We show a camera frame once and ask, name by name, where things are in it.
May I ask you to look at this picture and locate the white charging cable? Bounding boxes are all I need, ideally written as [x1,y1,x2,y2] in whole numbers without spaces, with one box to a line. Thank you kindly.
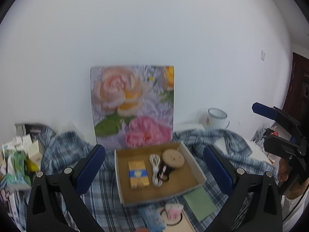
[149,153,163,188]

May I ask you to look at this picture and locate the yellow small box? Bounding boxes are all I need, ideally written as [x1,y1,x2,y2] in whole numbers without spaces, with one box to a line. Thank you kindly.
[26,159,40,172]

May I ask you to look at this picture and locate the brown wooden door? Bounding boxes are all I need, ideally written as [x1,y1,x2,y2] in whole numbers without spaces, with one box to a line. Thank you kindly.
[282,52,309,126]

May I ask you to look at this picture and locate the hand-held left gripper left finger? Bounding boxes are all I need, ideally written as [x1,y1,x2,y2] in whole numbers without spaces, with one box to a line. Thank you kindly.
[26,144,106,232]

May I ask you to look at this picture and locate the crumpled packaging pile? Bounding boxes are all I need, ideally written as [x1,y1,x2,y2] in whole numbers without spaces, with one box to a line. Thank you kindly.
[251,123,280,148]

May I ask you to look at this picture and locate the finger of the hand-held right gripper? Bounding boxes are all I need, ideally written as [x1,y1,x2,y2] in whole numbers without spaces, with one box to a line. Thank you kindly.
[252,102,306,145]
[263,134,309,161]

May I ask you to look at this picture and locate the floral rose poster board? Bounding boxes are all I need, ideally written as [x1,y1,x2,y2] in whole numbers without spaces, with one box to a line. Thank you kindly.
[90,65,175,149]

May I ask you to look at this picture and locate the green tissue pack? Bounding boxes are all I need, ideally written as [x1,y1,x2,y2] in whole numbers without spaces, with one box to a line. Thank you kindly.
[2,147,31,189]

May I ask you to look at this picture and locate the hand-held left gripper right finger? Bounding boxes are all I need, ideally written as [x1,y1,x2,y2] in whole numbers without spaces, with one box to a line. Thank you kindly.
[203,145,283,232]

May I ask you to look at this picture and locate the blue plaid shirt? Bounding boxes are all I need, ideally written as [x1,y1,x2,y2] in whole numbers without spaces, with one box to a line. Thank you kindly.
[0,126,278,232]

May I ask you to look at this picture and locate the white enamel mug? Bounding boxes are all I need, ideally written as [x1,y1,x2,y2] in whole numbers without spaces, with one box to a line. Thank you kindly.
[205,108,230,130]

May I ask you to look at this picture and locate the person's right hand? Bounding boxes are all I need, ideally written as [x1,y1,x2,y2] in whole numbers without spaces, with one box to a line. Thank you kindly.
[278,158,302,199]

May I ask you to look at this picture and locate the white cardboard box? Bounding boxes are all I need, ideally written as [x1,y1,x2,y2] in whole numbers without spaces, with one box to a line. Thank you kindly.
[114,142,207,207]

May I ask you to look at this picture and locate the gold and blue packet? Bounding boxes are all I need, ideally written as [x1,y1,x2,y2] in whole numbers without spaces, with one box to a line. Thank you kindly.
[128,161,150,190]

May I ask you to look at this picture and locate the beige round pad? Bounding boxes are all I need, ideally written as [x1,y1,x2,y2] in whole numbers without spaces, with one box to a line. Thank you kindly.
[162,149,186,168]

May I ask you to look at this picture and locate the grey bag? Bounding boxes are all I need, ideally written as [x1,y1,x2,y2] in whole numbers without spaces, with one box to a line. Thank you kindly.
[14,123,49,136]

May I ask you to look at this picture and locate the blue tissue packet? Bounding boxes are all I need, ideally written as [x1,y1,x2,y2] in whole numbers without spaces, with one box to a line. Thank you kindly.
[139,205,167,231]

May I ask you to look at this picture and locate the green card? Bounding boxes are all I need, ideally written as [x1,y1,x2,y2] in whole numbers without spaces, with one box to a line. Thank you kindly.
[183,186,217,222]

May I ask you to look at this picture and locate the white small carton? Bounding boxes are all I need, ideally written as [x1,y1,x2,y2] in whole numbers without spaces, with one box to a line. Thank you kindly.
[14,135,40,161]

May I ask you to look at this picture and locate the pink and white hair clip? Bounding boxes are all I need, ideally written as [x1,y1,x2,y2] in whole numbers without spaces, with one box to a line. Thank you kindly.
[165,203,183,220]

